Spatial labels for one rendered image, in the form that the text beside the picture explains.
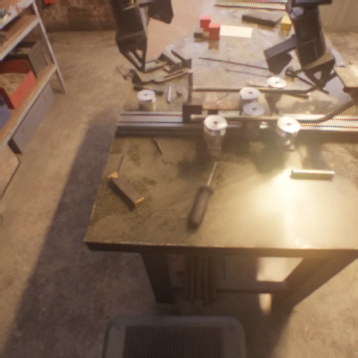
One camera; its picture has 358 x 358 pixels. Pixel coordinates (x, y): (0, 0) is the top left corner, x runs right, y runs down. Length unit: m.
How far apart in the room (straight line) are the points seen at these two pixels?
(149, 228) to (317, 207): 0.35
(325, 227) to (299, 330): 0.91
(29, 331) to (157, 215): 1.11
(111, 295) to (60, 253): 0.38
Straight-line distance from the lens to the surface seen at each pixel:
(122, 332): 1.12
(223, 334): 1.11
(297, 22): 0.67
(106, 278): 1.48
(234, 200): 0.58
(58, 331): 1.48
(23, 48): 2.61
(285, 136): 0.63
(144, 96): 0.77
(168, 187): 0.59
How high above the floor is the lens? 1.35
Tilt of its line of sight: 51 degrees down
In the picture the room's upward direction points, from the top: 2 degrees counter-clockwise
